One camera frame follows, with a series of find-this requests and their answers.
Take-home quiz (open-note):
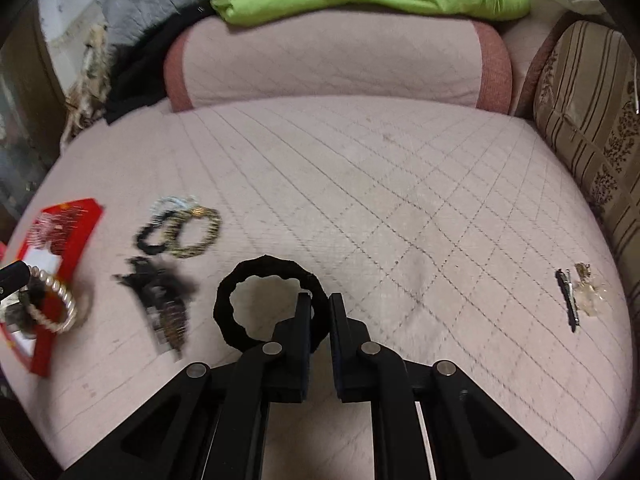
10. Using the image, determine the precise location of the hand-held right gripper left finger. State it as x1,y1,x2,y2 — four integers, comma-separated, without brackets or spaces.
60,292,313,480

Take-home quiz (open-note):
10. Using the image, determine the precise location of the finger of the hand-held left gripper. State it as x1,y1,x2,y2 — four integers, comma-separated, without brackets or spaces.
0,260,32,287

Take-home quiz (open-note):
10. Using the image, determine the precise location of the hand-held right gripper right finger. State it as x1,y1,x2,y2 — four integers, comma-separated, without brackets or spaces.
328,293,576,480

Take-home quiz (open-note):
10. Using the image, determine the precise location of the pearl bracelet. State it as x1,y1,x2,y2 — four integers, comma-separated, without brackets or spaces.
29,265,79,334

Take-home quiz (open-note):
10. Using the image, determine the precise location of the red jewelry box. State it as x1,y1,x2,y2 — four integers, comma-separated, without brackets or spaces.
0,198,104,377

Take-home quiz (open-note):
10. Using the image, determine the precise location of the black hair scrunchie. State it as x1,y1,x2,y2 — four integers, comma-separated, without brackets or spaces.
213,255,329,354

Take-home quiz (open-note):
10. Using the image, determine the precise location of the brown hair clip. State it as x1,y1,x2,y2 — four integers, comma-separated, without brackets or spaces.
149,300,192,358

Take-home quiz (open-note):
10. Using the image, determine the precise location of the black hair claw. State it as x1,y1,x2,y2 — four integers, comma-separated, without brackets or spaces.
114,256,197,313

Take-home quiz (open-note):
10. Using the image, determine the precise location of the pink quilted sofa cover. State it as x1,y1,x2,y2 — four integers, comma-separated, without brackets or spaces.
0,94,632,480

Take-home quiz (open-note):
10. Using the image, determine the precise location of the patterned beige cloth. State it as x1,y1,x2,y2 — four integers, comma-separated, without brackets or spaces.
60,22,113,153

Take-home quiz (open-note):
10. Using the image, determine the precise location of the black hair clip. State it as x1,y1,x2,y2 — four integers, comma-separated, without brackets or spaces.
555,268,581,334

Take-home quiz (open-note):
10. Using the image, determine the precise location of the black cloth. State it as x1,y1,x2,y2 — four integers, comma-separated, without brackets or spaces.
102,2,216,126

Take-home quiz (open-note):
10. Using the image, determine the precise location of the clear beaded hair clip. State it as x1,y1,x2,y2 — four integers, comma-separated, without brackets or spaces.
571,262,612,319

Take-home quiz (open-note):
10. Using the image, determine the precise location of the pink quilted cushion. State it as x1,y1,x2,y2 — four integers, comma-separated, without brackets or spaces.
164,4,514,116

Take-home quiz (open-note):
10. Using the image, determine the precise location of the striped brown cushion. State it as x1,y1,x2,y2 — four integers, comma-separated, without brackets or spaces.
532,20,640,306

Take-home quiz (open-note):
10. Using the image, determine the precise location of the dark fuzzy hair tie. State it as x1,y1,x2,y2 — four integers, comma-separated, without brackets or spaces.
0,280,48,337

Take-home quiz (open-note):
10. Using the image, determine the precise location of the black beaded bracelet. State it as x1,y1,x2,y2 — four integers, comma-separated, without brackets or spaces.
134,211,177,256

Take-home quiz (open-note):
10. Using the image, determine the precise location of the gold beaded bracelet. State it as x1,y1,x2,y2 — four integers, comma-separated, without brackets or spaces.
167,206,222,259

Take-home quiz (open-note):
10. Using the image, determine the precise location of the pale blue hair tie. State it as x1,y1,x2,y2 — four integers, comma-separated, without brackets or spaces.
151,195,199,217

